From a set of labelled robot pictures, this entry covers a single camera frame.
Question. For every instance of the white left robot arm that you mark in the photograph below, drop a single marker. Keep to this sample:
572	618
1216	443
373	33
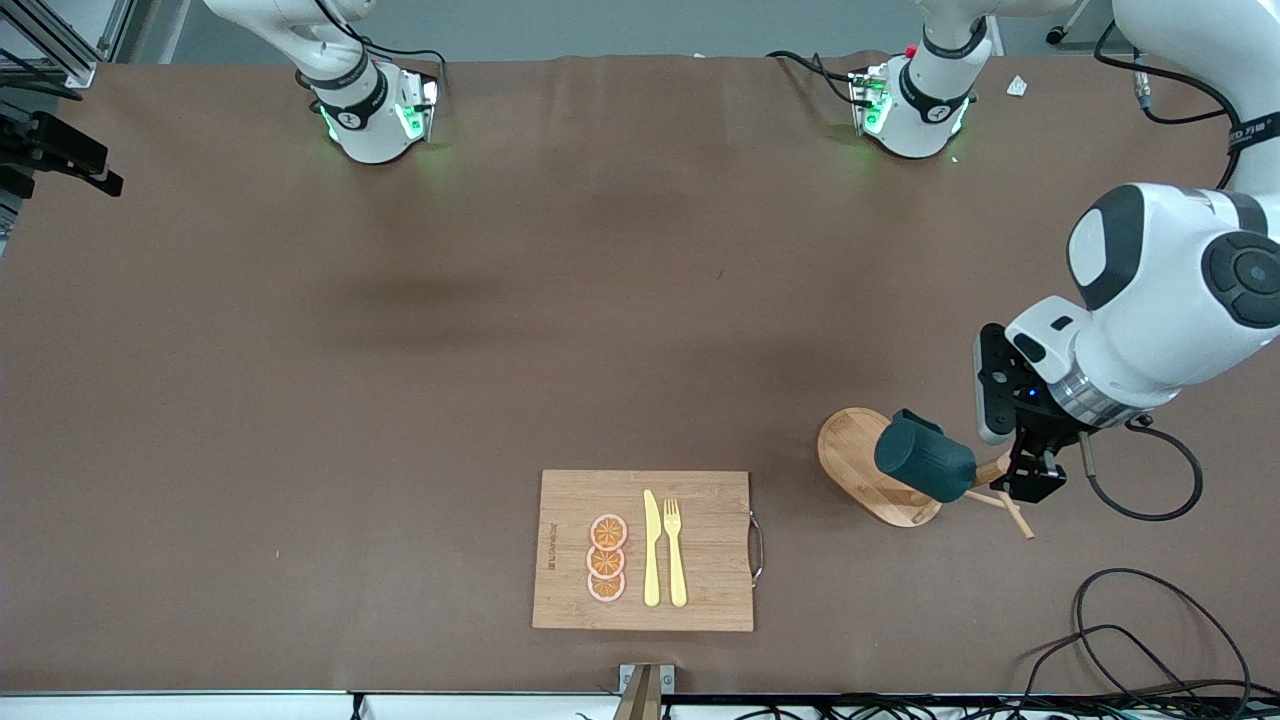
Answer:
1170	300

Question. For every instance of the yellow plastic knife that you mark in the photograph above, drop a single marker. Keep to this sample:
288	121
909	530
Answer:
651	550

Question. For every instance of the aluminium frame profile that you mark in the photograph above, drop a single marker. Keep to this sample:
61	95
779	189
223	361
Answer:
75	72

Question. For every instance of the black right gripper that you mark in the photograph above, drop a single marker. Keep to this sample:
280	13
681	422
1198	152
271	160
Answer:
13	144

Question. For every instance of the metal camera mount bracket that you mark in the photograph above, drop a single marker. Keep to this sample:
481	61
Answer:
645	690

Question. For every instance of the orange slice toy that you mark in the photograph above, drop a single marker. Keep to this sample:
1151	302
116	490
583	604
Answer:
608	531
605	561
606	587

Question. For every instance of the wooden mug tree stand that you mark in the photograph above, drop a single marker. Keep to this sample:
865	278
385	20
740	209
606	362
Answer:
855	450

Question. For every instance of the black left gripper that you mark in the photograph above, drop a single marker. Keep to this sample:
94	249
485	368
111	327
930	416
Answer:
1046	437

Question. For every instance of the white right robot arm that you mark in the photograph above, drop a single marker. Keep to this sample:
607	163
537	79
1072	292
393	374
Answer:
370	130

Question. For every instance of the black caster wheel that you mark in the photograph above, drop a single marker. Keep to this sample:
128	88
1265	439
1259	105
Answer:
1055	35

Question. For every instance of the yellow plastic fork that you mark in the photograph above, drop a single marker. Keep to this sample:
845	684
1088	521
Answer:
676	560

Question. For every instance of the bamboo cutting board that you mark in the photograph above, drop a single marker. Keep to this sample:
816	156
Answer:
700	550

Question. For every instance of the white paper scrap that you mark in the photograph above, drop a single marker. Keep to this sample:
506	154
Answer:
1017	86

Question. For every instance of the dark green mug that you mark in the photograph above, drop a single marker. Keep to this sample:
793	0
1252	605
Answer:
925	458

